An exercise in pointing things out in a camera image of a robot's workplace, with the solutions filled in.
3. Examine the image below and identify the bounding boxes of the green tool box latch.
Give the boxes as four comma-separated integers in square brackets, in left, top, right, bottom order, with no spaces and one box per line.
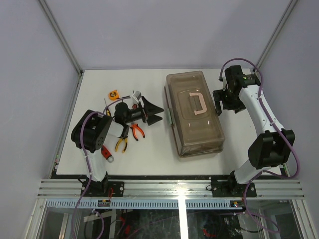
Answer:
[166,108,173,126]

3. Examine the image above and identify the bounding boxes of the aluminium front rail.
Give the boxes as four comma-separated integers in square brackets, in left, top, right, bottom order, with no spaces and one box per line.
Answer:
[37,179,305,200]

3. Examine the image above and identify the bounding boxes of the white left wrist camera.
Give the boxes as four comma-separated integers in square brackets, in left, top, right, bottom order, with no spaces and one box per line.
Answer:
[131,91,142,102]

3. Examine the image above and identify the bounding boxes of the yellow combination pliers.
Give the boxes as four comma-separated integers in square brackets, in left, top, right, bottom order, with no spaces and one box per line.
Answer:
[115,136,128,153]

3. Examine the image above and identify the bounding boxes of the orange tape measure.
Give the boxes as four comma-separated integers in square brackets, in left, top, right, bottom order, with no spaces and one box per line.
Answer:
[108,90,131,102]

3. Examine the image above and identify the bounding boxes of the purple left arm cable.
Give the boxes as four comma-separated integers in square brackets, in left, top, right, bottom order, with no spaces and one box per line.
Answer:
[70,96,133,239]

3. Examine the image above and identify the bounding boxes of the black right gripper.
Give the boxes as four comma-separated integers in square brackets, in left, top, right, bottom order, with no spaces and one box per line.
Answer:
[212,88,246,116]

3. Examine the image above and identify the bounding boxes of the translucent brown tool box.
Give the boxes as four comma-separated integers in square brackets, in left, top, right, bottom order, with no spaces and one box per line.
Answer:
[164,71,225,158]

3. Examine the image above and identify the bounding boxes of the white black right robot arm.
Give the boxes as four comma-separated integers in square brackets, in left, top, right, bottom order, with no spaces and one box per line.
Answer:
[213,65,295,197]

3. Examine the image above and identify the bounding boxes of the orange long nose pliers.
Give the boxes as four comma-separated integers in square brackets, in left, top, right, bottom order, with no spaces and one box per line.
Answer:
[130,123,146,141]

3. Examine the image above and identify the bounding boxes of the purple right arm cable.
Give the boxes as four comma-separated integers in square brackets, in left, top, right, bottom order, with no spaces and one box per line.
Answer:
[218,58,300,234]

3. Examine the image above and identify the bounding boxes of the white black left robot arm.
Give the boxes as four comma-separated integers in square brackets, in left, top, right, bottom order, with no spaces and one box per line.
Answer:
[71,96,164,197]

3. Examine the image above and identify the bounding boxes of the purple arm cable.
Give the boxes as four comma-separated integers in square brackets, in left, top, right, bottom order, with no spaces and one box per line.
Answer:
[70,96,133,239]
[218,58,300,234]

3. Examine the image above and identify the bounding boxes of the small black yellow screwdriver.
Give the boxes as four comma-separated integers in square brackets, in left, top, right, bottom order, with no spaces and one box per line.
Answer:
[103,99,111,116]

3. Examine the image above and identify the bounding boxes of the pink tool box handle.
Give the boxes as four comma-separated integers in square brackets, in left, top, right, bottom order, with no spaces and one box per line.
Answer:
[189,92,207,115]

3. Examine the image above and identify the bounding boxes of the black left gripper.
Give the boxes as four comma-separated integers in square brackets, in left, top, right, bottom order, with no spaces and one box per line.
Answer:
[125,96,164,124]

